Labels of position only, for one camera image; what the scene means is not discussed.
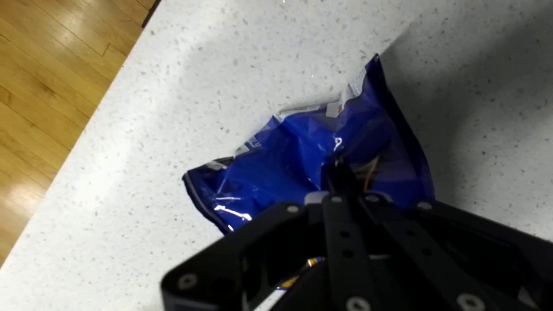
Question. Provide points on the blue chips packet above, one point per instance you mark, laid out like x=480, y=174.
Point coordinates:
x=288, y=155

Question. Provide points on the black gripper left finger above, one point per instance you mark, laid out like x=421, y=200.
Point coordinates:
x=278, y=259

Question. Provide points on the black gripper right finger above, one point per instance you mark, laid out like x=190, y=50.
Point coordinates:
x=451, y=259

